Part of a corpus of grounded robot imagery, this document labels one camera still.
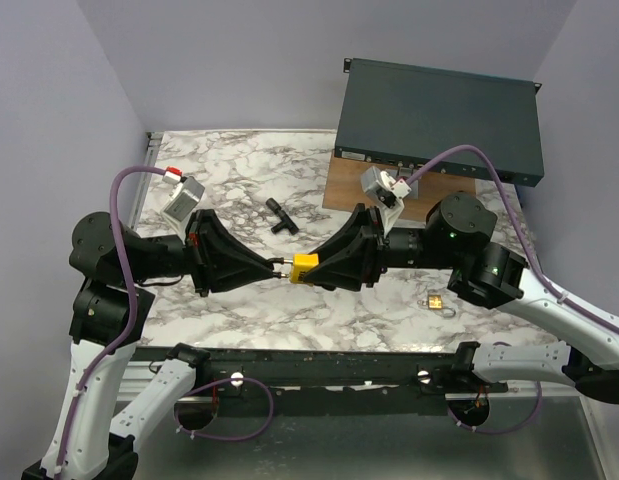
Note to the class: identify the aluminium side rail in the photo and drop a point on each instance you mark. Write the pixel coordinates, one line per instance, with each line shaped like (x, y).
(154, 143)

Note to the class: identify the black table edge rail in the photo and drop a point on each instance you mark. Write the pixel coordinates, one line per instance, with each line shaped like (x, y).
(327, 383)

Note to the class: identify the yellow padlock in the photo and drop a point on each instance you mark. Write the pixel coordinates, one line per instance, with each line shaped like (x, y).
(299, 266)

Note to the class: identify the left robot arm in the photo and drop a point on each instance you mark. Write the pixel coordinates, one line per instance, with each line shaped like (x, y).
(91, 441)

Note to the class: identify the small brass padlock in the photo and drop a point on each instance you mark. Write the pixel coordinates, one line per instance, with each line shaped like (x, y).
(435, 303)

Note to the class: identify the wooden board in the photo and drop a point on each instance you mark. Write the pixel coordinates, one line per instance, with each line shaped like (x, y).
(343, 189)

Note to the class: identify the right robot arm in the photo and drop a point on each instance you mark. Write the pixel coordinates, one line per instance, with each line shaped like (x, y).
(457, 238)

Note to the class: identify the grey metal lock bracket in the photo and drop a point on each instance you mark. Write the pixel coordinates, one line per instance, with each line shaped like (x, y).
(405, 173)

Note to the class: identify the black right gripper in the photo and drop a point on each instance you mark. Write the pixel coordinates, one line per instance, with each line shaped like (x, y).
(354, 255)

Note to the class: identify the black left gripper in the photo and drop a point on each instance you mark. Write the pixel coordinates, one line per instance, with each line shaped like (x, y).
(218, 257)

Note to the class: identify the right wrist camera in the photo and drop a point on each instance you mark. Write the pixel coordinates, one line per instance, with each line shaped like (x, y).
(387, 193)

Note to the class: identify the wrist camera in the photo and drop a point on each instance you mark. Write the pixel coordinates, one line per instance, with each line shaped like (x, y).
(186, 194)
(387, 193)

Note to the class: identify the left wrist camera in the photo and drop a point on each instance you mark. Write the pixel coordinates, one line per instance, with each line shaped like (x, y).
(186, 194)

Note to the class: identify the dark teal network switch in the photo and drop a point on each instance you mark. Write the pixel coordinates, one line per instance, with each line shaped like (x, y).
(403, 116)

